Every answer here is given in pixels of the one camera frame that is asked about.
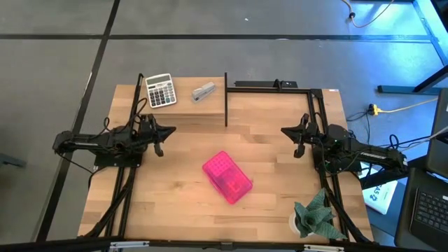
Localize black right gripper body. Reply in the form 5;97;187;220
307;120;328;148

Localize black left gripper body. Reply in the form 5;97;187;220
138;113;158;147

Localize pink lidded clear pencil box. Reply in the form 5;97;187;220
202;150;254;205

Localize wooden shelf with black legs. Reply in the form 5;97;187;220
135;72;229;129

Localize grey desk calculator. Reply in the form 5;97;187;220
144;73;178;109

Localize grey stapler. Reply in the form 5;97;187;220
190;81;216;104

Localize potted green plant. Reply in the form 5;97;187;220
288;188;348;240

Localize dark grey monitor back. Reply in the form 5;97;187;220
424;89;448;179

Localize black laptop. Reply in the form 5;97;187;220
393;167;448;251

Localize grey floor object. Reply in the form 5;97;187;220
0;153;27;169

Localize black metal table frame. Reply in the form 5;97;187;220
78;72;377;252

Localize black floor cables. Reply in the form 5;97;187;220
346;111;448;183

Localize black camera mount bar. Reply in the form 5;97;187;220
233;78;299;89

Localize yellow floor cord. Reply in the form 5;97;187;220
379;97;439;115

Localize black table leg frame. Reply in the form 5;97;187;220
377;0;448;95

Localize silver frame bracket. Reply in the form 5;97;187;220
109;240;151;250
303;244;346;252

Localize beige floor cord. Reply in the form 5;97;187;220
341;0;396;29

